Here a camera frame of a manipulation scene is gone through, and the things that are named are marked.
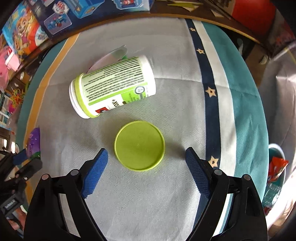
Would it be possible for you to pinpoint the teal rimmed bin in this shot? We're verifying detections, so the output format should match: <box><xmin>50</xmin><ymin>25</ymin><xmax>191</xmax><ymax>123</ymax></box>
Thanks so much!
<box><xmin>262</xmin><ymin>143</ymin><xmax>290</xmax><ymax>209</ymax></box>

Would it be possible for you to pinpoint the white canister green label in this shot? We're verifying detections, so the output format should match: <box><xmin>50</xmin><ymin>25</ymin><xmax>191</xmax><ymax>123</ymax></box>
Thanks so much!
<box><xmin>69</xmin><ymin>55</ymin><xmax>156</xmax><ymax>119</ymax></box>

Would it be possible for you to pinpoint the purple snack packet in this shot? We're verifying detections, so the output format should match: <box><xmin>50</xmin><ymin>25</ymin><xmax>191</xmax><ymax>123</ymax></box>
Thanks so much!
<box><xmin>25</xmin><ymin>127</ymin><xmax>41</xmax><ymax>160</ymax></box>

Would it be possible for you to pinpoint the red plastic wrapper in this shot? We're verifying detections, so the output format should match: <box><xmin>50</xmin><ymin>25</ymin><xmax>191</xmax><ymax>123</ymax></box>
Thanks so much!
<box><xmin>268</xmin><ymin>156</ymin><xmax>289</xmax><ymax>183</ymax></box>

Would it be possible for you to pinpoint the cartoon dog toy box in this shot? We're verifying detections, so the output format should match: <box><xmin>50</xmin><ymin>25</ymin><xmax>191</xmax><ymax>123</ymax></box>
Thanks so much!
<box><xmin>2</xmin><ymin>7</ymin><xmax>49</xmax><ymax>62</ymax></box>

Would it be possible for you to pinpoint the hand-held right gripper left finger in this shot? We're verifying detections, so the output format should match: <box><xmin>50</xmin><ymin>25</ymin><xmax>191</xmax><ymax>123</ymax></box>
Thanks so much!
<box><xmin>23</xmin><ymin>148</ymin><xmax>109</xmax><ymax>241</ymax></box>

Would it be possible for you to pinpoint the dark blue toy box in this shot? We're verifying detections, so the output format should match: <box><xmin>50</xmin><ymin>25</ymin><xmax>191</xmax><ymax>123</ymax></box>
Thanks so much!
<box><xmin>25</xmin><ymin>0</ymin><xmax>155</xmax><ymax>39</ymax></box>

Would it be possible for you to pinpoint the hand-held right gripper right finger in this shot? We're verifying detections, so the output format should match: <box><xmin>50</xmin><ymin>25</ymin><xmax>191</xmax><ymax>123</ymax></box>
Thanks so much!
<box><xmin>185</xmin><ymin>147</ymin><xmax>269</xmax><ymax>241</ymax></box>

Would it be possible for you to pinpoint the pink toy box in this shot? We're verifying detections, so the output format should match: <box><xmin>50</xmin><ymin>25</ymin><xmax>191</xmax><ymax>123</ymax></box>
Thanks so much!
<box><xmin>0</xmin><ymin>45</ymin><xmax>19</xmax><ymax>91</ymax></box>

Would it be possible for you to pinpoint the green plastic lid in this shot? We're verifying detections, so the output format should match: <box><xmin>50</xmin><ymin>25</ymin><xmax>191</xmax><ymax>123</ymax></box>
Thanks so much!
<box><xmin>114</xmin><ymin>121</ymin><xmax>165</xmax><ymax>172</ymax></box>

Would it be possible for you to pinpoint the white foil seal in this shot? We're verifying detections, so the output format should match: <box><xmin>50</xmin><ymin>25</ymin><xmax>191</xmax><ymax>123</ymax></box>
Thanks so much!
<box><xmin>87</xmin><ymin>45</ymin><xmax>128</xmax><ymax>73</ymax></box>

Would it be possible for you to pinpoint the red gift box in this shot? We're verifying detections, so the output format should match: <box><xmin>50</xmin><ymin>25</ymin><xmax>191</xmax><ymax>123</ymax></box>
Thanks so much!
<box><xmin>231</xmin><ymin>0</ymin><xmax>278</xmax><ymax>35</ymax></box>

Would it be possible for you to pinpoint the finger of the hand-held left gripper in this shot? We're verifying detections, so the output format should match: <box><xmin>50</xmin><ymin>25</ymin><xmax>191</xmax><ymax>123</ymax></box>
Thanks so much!
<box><xmin>15</xmin><ymin>159</ymin><xmax>43</xmax><ymax>179</ymax></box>
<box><xmin>13</xmin><ymin>148</ymin><xmax>28</xmax><ymax>165</ymax></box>

